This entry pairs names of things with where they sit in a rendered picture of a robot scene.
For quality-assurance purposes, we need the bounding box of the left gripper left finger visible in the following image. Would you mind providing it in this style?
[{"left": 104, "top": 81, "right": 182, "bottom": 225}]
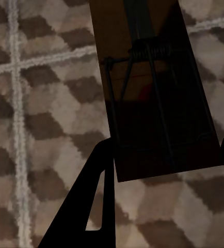
[{"left": 38, "top": 137, "right": 116, "bottom": 248}]

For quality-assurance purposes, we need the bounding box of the mousetrap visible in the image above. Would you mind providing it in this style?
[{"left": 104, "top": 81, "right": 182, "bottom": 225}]
[{"left": 89, "top": 0, "right": 224, "bottom": 182}]

